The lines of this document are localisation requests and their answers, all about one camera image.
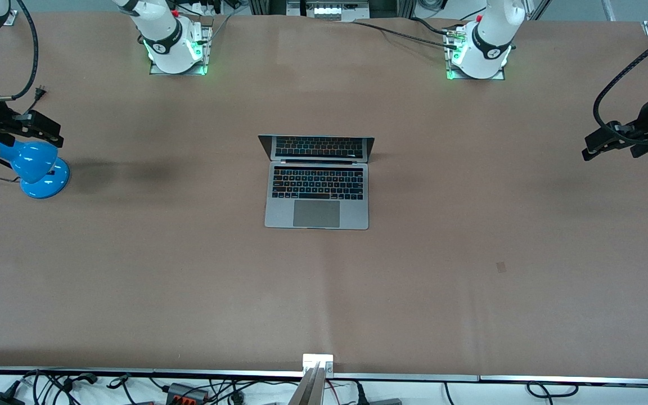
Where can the grey aluminium laptop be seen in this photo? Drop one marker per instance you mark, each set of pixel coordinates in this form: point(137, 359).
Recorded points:
point(316, 214)

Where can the metal table edge rail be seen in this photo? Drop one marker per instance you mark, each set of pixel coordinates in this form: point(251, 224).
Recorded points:
point(526, 379)

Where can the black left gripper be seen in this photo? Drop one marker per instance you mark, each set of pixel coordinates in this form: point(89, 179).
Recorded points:
point(646, 122)

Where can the white power strip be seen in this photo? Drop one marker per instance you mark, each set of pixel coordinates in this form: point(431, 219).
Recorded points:
point(332, 11)

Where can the aluminium frame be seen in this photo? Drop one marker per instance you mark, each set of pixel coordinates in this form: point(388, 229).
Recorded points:
point(256, 7)

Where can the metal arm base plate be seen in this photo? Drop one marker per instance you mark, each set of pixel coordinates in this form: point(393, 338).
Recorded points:
point(207, 34)
point(498, 76)

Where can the black power adapter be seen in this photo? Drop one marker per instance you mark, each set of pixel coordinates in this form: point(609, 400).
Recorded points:
point(0, 399)

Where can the black plug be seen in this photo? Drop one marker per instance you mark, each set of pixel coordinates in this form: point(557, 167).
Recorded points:
point(360, 394)

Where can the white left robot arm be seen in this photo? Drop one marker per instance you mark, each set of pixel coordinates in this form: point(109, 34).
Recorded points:
point(487, 45)

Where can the blue desk lamp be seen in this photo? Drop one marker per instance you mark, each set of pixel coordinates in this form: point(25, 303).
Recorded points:
point(34, 169)

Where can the white mounting bracket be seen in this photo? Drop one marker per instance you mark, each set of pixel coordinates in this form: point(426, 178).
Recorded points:
point(310, 359)

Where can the black orange connector block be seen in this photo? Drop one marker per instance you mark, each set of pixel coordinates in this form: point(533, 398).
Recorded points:
point(186, 392)

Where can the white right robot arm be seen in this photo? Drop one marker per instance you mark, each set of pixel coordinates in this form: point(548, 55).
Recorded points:
point(166, 34)

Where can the aluminium camera post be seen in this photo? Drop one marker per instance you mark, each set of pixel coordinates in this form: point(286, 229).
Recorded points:
point(308, 391)

